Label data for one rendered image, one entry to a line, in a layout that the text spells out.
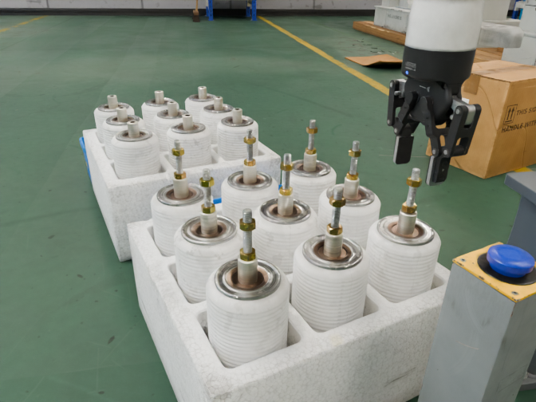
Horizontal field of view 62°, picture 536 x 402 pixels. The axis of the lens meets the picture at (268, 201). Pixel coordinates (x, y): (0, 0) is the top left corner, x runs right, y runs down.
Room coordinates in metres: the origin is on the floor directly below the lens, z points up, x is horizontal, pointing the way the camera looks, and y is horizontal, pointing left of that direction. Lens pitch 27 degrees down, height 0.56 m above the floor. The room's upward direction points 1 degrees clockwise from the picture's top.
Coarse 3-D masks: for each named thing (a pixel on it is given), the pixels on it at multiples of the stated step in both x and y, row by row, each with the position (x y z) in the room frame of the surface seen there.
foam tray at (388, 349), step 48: (144, 240) 0.59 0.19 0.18; (144, 288) 0.57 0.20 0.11; (432, 288) 0.52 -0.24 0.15; (192, 336) 0.39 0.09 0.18; (288, 336) 0.42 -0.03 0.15; (336, 336) 0.39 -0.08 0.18; (384, 336) 0.41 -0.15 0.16; (432, 336) 0.46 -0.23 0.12; (192, 384) 0.36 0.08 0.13; (240, 384) 0.32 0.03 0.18; (288, 384) 0.35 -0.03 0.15; (336, 384) 0.38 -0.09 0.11; (384, 384) 0.42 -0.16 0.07
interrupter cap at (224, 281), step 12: (228, 264) 0.43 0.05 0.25; (264, 264) 0.43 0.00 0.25; (216, 276) 0.40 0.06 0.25; (228, 276) 0.41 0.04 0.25; (264, 276) 0.41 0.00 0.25; (276, 276) 0.41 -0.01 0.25; (228, 288) 0.39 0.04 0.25; (240, 288) 0.39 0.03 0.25; (252, 288) 0.39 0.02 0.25; (264, 288) 0.39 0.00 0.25; (276, 288) 0.39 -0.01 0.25; (240, 300) 0.37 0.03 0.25; (252, 300) 0.37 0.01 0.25
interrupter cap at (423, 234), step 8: (392, 216) 0.55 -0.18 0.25; (384, 224) 0.53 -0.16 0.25; (392, 224) 0.53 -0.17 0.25; (416, 224) 0.53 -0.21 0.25; (424, 224) 0.53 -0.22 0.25; (384, 232) 0.51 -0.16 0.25; (392, 232) 0.51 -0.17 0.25; (416, 232) 0.51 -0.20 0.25; (424, 232) 0.51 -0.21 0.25; (432, 232) 0.51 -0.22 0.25; (392, 240) 0.49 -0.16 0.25; (400, 240) 0.49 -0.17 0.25; (408, 240) 0.49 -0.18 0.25; (416, 240) 0.49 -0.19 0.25; (424, 240) 0.49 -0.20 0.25
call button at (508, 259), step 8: (496, 248) 0.36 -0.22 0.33; (504, 248) 0.36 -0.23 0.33; (512, 248) 0.36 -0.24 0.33; (520, 248) 0.36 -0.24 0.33; (488, 256) 0.35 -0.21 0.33; (496, 256) 0.34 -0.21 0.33; (504, 256) 0.34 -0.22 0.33; (512, 256) 0.34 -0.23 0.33; (520, 256) 0.34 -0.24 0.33; (528, 256) 0.34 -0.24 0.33; (496, 264) 0.34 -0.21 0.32; (504, 264) 0.33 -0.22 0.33; (512, 264) 0.33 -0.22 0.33; (520, 264) 0.33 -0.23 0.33; (528, 264) 0.33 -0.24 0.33; (504, 272) 0.34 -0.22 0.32; (512, 272) 0.33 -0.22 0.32; (520, 272) 0.33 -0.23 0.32; (528, 272) 0.33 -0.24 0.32
